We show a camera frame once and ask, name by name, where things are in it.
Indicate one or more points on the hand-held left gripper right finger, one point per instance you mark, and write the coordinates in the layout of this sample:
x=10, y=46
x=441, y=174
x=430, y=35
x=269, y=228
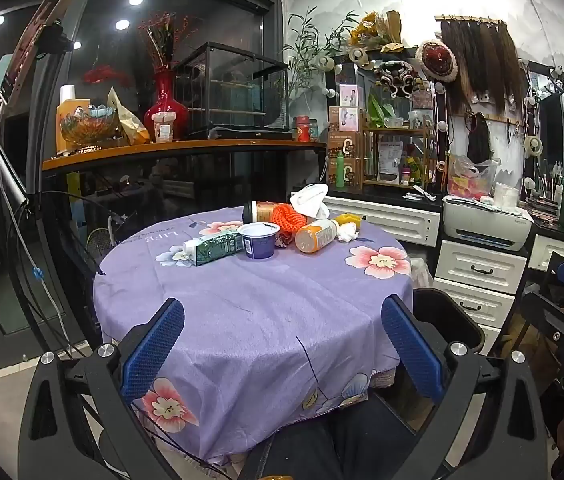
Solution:
x=412, y=350

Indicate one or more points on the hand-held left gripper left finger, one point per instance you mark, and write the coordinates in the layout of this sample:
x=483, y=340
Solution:
x=154, y=345

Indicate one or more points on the dark brown trash bin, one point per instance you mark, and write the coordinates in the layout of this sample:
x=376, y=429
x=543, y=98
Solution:
x=454, y=315

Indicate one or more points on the green white carton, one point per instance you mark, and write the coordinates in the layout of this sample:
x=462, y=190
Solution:
x=217, y=249

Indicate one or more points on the white tissue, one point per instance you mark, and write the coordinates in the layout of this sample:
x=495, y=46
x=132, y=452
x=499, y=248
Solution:
x=347, y=231

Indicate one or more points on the purple yogurt cup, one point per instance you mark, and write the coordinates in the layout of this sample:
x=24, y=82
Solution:
x=257, y=247

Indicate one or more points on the yellow spiky sponge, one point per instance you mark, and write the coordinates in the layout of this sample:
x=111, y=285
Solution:
x=351, y=218

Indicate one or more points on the white orange drink bottle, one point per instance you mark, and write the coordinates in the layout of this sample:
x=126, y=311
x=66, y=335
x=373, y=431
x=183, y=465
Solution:
x=317, y=236

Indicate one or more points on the brown jar black lid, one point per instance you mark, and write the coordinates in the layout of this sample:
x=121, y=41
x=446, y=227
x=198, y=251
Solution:
x=267, y=211

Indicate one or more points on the orange mesh net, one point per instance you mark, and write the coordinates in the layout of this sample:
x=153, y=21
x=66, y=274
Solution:
x=287, y=222

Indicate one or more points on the white face mask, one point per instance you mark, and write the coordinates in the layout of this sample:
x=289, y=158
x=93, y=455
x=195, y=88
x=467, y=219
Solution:
x=309, y=200

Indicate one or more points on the pile of makeup pencils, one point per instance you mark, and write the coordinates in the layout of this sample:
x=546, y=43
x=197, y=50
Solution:
x=542, y=210

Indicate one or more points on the lace covered basket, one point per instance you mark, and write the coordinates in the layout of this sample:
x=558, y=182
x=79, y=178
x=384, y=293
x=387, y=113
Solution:
x=419, y=272

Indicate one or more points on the white three-drawer cabinet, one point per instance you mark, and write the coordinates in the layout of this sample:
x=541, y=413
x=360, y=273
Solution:
x=477, y=270

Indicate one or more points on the white printer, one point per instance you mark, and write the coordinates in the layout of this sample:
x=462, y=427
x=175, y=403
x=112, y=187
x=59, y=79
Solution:
x=487, y=220

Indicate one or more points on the purple floral tablecloth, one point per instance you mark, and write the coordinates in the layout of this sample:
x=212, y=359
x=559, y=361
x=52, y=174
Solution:
x=262, y=310

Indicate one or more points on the badminton racket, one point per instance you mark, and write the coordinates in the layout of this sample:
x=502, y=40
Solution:
x=97, y=245

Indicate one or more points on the person's leg in dark jeans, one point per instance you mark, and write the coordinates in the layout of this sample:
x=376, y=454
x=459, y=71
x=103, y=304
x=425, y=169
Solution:
x=342, y=445

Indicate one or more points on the white wide drawer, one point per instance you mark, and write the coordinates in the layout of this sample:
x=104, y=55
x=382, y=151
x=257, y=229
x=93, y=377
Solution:
x=382, y=220

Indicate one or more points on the small straw hat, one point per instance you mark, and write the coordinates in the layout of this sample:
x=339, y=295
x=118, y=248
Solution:
x=533, y=146

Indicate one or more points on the clear plastic bag colourful contents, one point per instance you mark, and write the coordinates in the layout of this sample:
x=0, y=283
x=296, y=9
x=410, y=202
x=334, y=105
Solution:
x=469, y=182

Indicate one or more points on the vanity mirror with bulbs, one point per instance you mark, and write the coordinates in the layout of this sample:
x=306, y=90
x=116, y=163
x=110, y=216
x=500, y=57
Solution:
x=552, y=120
x=362, y=80

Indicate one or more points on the dark hanging wig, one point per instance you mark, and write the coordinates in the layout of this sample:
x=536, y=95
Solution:
x=479, y=140

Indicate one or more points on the green spray bottle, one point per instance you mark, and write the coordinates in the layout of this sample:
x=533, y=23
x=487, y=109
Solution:
x=340, y=175

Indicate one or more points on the orange wooden counter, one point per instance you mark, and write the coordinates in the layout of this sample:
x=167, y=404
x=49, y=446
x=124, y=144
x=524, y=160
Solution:
x=187, y=147

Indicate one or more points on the labelled plastic cup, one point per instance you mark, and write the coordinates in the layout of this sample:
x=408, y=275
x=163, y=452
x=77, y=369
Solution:
x=164, y=130

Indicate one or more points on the wooden rack shelf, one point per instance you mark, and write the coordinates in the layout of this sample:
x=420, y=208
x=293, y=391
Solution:
x=397, y=131

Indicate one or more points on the brown paper snack bag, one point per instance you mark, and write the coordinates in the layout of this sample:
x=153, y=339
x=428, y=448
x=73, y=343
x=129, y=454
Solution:
x=129, y=125

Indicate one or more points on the decorated glass bowl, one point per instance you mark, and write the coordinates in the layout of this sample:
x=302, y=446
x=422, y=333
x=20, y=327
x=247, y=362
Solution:
x=89, y=127

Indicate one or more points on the row of brown hair extensions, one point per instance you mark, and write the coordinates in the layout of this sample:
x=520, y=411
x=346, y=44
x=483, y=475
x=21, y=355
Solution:
x=477, y=70

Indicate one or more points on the red vase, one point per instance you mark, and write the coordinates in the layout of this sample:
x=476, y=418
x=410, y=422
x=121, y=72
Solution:
x=164, y=110

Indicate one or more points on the beige picture box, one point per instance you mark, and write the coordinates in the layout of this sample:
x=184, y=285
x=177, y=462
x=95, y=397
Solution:
x=345, y=120

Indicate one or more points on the small teal jar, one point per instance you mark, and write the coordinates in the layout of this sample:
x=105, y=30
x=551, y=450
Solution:
x=314, y=131

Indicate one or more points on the red tin can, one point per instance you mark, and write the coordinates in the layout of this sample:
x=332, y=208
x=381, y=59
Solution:
x=302, y=130

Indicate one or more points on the red embroidered round hat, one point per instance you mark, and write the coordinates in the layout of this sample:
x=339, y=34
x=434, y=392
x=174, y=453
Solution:
x=437, y=60

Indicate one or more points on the pink product box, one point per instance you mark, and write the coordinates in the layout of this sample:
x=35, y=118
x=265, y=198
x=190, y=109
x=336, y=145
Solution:
x=348, y=96

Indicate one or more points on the black framed glass terrarium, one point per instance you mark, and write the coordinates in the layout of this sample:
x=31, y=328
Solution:
x=232, y=90

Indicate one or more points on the ornate black white headdress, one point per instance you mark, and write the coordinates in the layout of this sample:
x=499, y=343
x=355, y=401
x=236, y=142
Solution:
x=397, y=77

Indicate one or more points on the red berry branches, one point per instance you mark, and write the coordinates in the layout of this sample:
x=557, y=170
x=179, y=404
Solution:
x=162, y=40

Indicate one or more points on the green bamboo leaf plant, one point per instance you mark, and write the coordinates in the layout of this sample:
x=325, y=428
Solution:
x=307, y=50

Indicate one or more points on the yellow dried flower bouquet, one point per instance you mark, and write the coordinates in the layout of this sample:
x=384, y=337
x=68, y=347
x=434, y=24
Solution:
x=367, y=27

